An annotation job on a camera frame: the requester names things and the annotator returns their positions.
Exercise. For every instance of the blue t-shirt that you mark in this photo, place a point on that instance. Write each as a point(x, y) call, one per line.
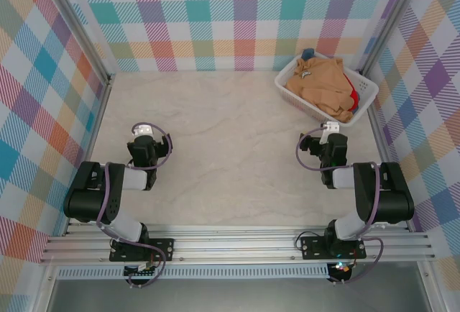
point(308, 54)

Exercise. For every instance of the red t-shirt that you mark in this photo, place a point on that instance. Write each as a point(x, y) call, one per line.
point(355, 98)

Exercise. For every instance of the aluminium frame post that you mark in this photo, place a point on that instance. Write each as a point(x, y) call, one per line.
point(391, 21)
point(75, 24)

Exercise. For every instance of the aluminium side rail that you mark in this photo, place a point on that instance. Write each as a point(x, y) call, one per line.
point(377, 132)
point(102, 101)

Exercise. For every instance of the aluminium mounting rail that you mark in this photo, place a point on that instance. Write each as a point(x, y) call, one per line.
point(233, 247)

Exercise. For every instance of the grey metal panel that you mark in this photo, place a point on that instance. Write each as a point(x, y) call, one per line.
point(233, 295)

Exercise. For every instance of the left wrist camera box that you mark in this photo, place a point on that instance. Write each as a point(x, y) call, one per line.
point(142, 130)

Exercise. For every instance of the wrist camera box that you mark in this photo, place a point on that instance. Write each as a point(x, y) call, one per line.
point(330, 126)
point(142, 130)

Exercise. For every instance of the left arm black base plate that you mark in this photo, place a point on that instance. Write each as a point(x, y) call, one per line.
point(163, 249)

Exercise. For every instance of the white plastic laundry basket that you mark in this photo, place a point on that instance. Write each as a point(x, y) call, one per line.
point(366, 86)

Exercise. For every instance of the small circuit board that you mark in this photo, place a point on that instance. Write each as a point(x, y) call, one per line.
point(340, 269)
point(142, 270)

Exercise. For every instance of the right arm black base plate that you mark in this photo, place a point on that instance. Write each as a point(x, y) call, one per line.
point(311, 247)

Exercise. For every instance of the tan trousers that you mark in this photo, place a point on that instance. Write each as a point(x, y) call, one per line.
point(320, 85)

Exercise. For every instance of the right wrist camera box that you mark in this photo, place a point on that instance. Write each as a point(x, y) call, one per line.
point(330, 126)

